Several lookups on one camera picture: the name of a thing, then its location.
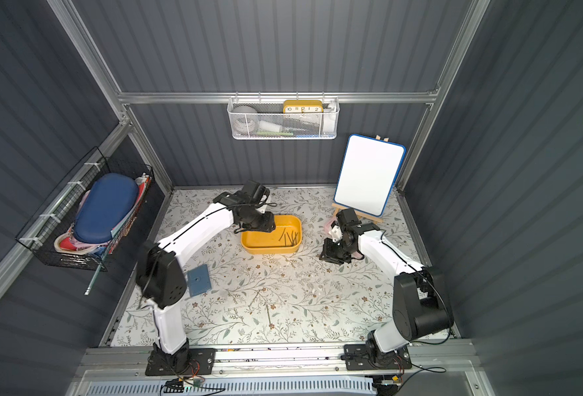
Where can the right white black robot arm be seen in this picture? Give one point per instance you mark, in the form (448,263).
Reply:
(420,303)

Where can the white board with blue frame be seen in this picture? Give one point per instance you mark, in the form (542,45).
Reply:
(368,174)

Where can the white tape roll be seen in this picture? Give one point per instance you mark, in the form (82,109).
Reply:
(244,120)

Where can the white wire wall basket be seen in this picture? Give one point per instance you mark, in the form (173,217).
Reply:
(275,125)

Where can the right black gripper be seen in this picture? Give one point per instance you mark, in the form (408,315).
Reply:
(333,252)

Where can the small wooden easel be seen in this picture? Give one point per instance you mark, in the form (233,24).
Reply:
(360,214)

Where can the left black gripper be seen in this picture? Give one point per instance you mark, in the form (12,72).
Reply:
(260,221)

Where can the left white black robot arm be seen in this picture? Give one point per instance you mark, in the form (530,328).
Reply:
(161,265)

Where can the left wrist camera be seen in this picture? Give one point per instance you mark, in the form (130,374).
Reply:
(254,192)

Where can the blue oval case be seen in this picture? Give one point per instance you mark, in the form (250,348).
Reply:
(109,200)

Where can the pink pencil case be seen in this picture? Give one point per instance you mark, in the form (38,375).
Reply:
(329,225)

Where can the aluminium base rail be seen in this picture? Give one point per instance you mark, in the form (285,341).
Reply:
(278,360)

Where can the black wire side basket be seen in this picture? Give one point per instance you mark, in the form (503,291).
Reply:
(49,234)

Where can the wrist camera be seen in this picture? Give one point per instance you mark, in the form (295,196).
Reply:
(254,192)
(347,219)

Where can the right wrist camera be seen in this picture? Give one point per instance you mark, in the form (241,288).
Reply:
(347,219)

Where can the yellow clock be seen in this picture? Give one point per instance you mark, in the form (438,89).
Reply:
(303,106)

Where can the yellow plastic storage box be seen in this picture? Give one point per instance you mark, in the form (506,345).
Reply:
(267,243)

